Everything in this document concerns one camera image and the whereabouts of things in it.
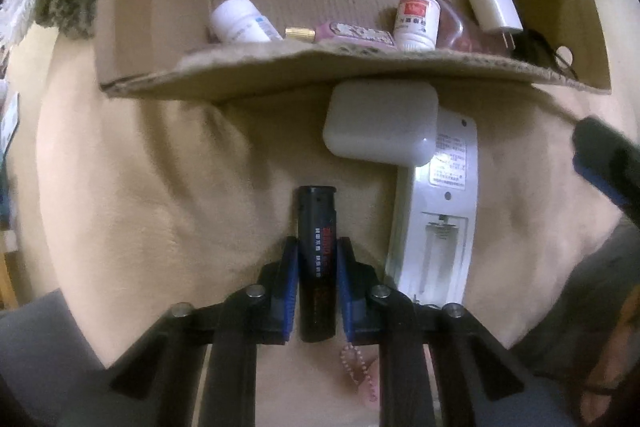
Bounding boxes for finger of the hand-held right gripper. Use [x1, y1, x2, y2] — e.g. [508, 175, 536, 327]
[571, 116, 640, 228]

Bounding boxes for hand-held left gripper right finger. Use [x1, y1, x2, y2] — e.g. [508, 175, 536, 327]
[335, 236, 531, 427]

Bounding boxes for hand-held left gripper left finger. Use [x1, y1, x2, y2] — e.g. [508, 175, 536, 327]
[107, 236, 301, 427]

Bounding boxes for black cylindrical battery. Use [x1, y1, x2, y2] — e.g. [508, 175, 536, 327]
[297, 185, 338, 342]

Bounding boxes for white remote control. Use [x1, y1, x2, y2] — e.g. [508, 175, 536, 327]
[384, 107, 480, 308]

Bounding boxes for black cable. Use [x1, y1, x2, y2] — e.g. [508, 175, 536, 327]
[510, 27, 581, 80]

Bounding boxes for white earbuds case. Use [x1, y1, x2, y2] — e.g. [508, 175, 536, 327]
[321, 81, 441, 166]

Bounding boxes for white plug charger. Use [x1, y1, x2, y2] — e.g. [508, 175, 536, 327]
[465, 0, 525, 52]

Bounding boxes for white bottle red label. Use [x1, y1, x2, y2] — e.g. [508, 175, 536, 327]
[392, 0, 442, 54]

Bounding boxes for pink patterned bottle gold cap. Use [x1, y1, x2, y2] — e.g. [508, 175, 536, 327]
[284, 21, 398, 52]

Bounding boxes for white bottle blue label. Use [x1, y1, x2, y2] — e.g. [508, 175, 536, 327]
[209, 0, 285, 44]

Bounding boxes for beige bed sheet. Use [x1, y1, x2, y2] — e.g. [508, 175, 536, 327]
[0, 22, 640, 427]

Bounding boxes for person's bare foot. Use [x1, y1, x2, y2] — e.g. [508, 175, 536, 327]
[582, 292, 640, 427]

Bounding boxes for person's grey trousers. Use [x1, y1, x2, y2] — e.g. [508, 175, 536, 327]
[0, 217, 640, 427]

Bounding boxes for pink keychain charm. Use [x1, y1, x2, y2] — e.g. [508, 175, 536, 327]
[340, 342, 383, 405]

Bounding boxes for yellow wooden frame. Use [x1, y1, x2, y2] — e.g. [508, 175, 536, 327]
[0, 227, 21, 308]

